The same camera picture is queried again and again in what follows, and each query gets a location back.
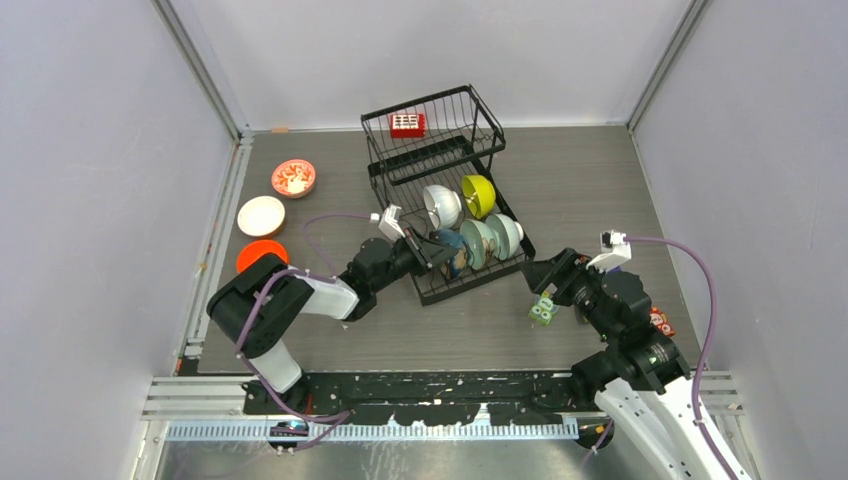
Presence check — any black wire dish rack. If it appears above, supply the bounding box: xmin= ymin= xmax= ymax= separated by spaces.
xmin=360 ymin=84 xmax=537 ymax=307

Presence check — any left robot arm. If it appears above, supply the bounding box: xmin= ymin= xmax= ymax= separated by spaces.
xmin=206 ymin=230 xmax=460 ymax=414

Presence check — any green owl toy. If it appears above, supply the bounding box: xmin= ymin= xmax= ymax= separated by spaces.
xmin=528 ymin=291 xmax=559 ymax=326

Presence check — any yellow-green bowl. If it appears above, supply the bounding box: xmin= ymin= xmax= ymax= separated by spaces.
xmin=461 ymin=174 xmax=497 ymax=219

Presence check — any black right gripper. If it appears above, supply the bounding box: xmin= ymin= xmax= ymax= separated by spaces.
xmin=518 ymin=245 xmax=617 ymax=340

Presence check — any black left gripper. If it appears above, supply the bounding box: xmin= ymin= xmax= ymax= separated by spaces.
xmin=371 ymin=225 xmax=456 ymax=293

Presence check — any dark blue glazed bowl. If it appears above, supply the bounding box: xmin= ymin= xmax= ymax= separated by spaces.
xmin=428 ymin=229 xmax=469 ymax=281

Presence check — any white bowl red floral pattern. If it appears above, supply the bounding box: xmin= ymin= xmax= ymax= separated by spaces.
xmin=271 ymin=158 xmax=317 ymax=198

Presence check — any red owl card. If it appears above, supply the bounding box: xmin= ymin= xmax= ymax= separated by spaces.
xmin=650 ymin=307 xmax=676 ymax=337

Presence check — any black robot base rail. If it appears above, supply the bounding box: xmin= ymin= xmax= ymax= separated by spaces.
xmin=241 ymin=370 xmax=600 ymax=427

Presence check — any red box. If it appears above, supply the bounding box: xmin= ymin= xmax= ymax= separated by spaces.
xmin=389 ymin=113 xmax=427 ymax=139

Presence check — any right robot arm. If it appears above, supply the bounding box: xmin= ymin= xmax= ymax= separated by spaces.
xmin=520 ymin=243 xmax=749 ymax=479

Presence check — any mint textured bowl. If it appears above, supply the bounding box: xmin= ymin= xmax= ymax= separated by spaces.
xmin=485 ymin=213 xmax=524 ymax=261

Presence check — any white ribbed bowl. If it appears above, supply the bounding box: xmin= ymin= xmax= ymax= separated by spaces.
xmin=422 ymin=185 xmax=462 ymax=229

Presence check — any celadon bowl with flower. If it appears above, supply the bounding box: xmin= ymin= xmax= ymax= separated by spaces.
xmin=459 ymin=219 xmax=497 ymax=271

